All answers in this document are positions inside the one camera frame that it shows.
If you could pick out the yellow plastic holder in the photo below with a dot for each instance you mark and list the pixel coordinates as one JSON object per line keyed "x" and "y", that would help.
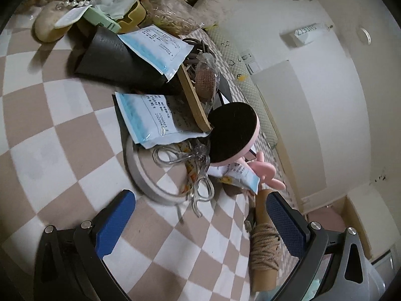
{"x": 134, "y": 14}

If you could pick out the grey headboard panel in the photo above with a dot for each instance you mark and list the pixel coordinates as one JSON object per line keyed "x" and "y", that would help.
{"x": 282, "y": 100}

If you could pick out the round ceiling light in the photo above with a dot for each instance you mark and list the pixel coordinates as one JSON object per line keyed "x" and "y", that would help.
{"x": 365, "y": 36}

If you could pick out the pink rabbit phone stand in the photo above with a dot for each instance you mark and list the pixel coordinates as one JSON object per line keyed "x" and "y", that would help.
{"x": 233, "y": 133}

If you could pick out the small blue white packet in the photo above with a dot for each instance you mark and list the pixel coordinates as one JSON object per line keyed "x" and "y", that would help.
{"x": 241, "y": 175}

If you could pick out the blue white face mask pack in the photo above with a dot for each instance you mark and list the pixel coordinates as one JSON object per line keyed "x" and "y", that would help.
{"x": 156, "y": 48}
{"x": 147, "y": 119}

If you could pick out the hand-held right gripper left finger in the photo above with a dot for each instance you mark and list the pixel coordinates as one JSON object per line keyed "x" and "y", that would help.
{"x": 114, "y": 222}

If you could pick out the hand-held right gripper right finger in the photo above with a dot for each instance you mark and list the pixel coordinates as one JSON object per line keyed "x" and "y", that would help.
{"x": 285, "y": 225}

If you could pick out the dried flowers in plastic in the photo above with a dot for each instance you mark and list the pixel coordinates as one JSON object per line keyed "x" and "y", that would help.
{"x": 172, "y": 15}

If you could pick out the burlap roll in plastic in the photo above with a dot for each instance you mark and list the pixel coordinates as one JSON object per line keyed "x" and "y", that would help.
{"x": 206, "y": 80}

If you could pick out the beige slipper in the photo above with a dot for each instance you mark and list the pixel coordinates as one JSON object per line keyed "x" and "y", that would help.
{"x": 47, "y": 26}

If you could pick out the white wall socket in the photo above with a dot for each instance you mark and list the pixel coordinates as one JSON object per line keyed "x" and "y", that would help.
{"x": 252, "y": 65}

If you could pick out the black leather pouch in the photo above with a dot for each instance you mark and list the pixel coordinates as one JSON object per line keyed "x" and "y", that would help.
{"x": 119, "y": 65}

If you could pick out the cardboard tube with twine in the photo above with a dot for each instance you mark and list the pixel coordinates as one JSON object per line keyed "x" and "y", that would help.
{"x": 264, "y": 247}

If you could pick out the yellow snack packet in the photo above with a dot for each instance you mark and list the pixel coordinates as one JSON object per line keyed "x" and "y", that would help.
{"x": 188, "y": 163}

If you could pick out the green plastic case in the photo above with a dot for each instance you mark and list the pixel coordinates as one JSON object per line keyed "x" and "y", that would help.
{"x": 101, "y": 18}

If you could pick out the wooden alcove frame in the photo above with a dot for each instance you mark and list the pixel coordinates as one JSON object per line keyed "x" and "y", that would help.
{"x": 357, "y": 222}

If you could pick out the clear plastic scissors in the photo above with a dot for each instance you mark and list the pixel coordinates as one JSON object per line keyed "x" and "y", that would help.
{"x": 191, "y": 166}

